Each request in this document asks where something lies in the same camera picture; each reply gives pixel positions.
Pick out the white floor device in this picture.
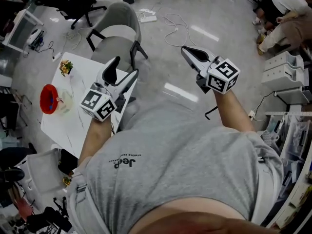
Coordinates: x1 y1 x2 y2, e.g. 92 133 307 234
26 28 46 46

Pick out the white drawer unit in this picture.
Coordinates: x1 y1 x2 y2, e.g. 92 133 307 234
261 63 311 92
264 50 305 72

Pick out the grey upholstered chair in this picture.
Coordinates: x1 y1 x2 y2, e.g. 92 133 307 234
85 1 149 70

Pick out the person's grey t-shirt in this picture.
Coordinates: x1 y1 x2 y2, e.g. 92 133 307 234
67 98 285 234

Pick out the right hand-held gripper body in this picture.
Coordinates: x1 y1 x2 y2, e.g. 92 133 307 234
196 56 241 95

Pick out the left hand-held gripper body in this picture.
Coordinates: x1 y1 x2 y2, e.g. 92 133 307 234
79 81 128 121

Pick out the black office chair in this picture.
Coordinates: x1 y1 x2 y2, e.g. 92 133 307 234
34 0 107 30

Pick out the white shelf rack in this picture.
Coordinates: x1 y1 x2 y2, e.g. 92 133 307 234
258 111 312 229

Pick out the person's head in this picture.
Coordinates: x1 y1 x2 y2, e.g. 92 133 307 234
129 197 278 234

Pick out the red-rimmed fabric storage bag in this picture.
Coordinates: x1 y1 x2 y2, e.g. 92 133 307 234
39 83 74 115

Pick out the person's right forearm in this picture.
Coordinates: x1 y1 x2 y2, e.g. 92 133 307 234
213 89 256 133

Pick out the grey harness strap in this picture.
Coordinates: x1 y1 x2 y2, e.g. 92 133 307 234
67 172 110 234
251 155 285 225

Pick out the black bag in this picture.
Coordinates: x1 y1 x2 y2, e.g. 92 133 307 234
58 149 79 176

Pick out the small white table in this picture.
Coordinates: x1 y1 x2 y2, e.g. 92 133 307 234
1 7 44 53

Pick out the person's left forearm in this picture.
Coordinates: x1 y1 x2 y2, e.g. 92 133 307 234
78 117 115 165

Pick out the white floor cable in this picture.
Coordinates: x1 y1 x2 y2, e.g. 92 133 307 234
163 13 195 47

